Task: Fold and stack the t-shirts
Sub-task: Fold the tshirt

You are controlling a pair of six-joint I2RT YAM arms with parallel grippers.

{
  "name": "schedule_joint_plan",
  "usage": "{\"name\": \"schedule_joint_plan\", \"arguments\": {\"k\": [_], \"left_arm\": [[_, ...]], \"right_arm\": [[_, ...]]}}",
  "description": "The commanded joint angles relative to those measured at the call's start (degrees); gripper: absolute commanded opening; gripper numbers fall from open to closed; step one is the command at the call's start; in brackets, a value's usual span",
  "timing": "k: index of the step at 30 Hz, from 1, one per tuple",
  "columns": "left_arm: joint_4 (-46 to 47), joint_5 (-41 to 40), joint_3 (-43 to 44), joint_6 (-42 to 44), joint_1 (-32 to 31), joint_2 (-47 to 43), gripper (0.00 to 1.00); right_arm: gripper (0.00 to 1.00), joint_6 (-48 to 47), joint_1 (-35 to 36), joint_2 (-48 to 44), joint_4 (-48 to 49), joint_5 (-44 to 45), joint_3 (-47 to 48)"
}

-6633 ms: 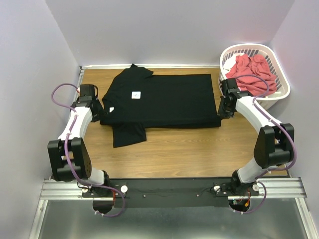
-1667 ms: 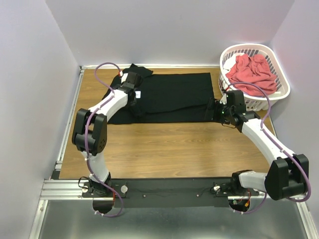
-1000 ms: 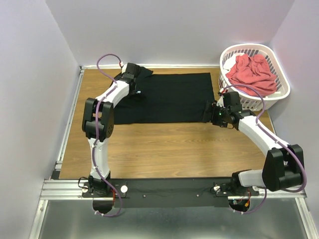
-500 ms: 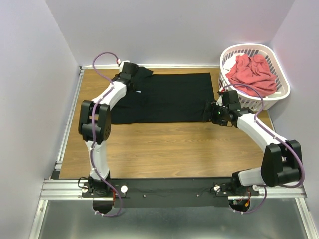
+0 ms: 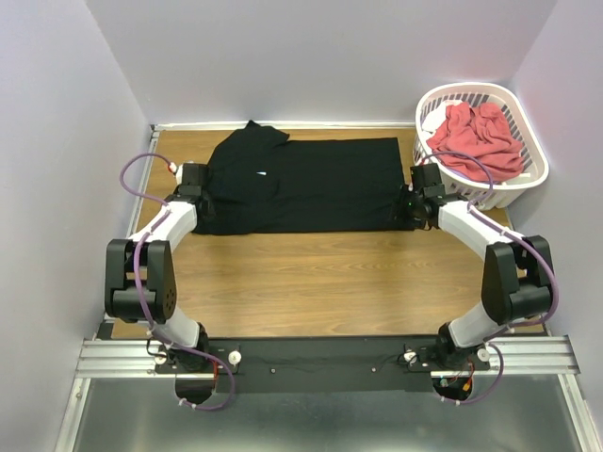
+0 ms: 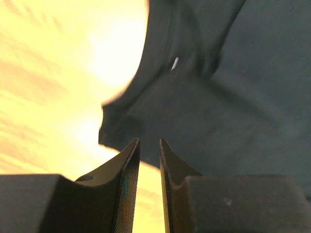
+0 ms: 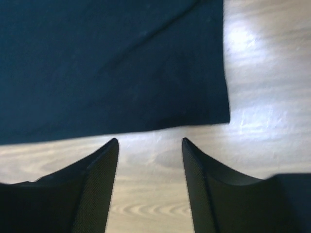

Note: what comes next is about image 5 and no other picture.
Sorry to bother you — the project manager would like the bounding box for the black t-shirt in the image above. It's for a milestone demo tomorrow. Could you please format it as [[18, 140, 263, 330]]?
[[194, 121, 416, 235]]

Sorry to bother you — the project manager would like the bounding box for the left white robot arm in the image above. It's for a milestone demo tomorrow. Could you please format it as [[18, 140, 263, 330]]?
[[105, 162, 220, 373]]

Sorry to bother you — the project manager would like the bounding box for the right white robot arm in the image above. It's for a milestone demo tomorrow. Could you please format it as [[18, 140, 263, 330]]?
[[398, 163, 559, 369]]

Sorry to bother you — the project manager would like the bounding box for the white laundry basket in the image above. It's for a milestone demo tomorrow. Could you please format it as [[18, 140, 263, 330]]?
[[413, 82, 549, 210]]

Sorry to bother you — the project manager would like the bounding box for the white cloth in basket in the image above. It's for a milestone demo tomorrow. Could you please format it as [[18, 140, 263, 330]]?
[[421, 100, 462, 138]]

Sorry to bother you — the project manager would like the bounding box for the red t-shirt in basket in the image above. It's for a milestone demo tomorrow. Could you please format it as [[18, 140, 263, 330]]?
[[426, 102, 523, 183]]

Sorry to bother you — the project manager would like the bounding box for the silver bolt knob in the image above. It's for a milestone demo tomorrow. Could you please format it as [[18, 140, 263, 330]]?
[[228, 350, 242, 366], [404, 351, 417, 363]]

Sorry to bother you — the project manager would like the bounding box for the left silver bolt knob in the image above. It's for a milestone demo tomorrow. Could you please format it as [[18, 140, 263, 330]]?
[[228, 350, 242, 366]]

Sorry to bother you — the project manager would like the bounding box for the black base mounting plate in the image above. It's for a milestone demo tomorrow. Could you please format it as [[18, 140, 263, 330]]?
[[153, 335, 490, 399]]

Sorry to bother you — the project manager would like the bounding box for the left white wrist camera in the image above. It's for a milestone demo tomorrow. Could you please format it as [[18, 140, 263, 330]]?
[[168, 162, 184, 185]]

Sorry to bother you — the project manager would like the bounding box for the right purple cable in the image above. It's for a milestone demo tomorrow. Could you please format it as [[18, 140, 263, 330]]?
[[421, 150, 562, 406]]

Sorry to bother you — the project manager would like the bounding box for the aluminium frame rail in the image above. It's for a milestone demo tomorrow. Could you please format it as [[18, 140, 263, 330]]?
[[76, 336, 579, 379]]

